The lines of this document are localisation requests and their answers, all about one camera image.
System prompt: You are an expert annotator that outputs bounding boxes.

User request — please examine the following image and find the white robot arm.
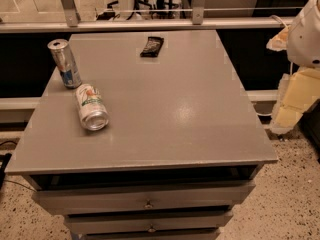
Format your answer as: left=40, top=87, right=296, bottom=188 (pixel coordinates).
left=266, top=0, right=320, bottom=135

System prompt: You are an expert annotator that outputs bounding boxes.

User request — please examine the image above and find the grey drawer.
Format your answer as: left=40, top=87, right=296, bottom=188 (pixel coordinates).
left=32, top=180, right=255, bottom=215
left=65, top=211, right=233, bottom=234
left=85, top=228, right=220, bottom=240

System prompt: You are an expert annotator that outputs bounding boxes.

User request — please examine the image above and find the black object at left edge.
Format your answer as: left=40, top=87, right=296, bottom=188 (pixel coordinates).
left=0, top=153, right=12, bottom=189

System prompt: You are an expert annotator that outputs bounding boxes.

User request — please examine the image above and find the silver blue energy drink can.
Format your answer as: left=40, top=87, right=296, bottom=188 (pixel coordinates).
left=47, top=39, right=82, bottom=89

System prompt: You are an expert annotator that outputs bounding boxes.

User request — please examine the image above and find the grey drawer cabinet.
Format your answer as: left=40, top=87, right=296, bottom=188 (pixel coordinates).
left=5, top=29, right=279, bottom=240

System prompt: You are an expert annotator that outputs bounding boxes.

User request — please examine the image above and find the middle grey drawer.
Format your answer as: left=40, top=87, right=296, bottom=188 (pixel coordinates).
left=65, top=211, right=233, bottom=234

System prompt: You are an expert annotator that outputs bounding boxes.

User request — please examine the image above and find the white cable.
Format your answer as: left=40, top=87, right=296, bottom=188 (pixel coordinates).
left=270, top=14, right=289, bottom=28

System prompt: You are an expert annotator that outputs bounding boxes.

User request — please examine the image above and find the horizontal metal rail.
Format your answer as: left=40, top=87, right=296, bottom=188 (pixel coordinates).
left=0, top=16, right=294, bottom=34

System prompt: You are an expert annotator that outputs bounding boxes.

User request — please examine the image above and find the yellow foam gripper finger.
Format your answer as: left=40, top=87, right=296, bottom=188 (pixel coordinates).
left=266, top=26, right=289, bottom=52
left=270, top=67, right=320, bottom=134

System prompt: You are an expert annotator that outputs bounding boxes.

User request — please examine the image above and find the right metal railing bracket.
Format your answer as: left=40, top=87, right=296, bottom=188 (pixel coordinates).
left=191, top=0, right=205, bottom=25

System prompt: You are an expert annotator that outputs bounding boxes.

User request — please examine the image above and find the left metal railing bracket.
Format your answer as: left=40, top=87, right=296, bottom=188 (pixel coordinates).
left=60, top=0, right=80, bottom=27

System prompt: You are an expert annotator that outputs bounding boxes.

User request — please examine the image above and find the metal railing bracket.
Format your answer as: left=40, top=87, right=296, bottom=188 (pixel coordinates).
left=60, top=0, right=80, bottom=27
left=191, top=0, right=205, bottom=25

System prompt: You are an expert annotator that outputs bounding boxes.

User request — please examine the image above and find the top grey drawer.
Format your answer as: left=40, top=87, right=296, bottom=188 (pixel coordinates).
left=32, top=180, right=255, bottom=215

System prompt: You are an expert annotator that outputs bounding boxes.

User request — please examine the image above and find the bottom grey drawer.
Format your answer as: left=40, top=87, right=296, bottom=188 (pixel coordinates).
left=85, top=228, right=220, bottom=240

